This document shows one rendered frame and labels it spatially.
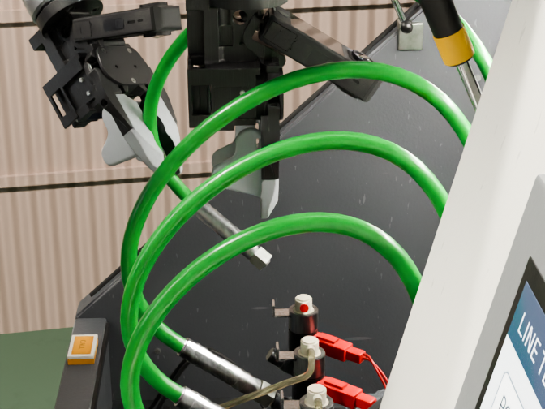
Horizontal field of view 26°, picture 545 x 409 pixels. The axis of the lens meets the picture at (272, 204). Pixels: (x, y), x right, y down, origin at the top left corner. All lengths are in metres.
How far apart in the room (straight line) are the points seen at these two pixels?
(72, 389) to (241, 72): 0.49
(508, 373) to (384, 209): 0.90
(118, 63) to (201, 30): 0.22
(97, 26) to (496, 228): 0.69
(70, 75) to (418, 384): 0.65
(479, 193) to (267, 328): 0.86
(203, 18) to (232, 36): 0.03
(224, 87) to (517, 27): 0.40
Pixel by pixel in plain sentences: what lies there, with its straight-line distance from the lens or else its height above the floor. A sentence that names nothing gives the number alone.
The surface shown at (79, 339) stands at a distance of 1.41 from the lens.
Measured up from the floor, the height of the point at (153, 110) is 1.27.
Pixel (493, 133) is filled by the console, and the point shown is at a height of 1.43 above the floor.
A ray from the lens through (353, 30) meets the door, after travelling 3.27.
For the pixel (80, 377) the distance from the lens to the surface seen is 1.35.
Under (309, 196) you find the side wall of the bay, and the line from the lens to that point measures 1.41.
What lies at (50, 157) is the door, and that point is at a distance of 3.24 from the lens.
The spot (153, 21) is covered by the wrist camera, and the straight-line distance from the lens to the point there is 1.18.
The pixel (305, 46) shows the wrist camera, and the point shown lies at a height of 1.38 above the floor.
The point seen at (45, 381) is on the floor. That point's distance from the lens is 3.21.
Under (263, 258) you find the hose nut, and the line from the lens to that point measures 1.19.
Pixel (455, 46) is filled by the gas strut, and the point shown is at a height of 1.46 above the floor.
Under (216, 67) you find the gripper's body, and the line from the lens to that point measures 0.99.
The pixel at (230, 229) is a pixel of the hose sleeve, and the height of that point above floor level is 1.16.
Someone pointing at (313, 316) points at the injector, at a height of 1.12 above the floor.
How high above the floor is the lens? 1.64
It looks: 23 degrees down
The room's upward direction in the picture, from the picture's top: straight up
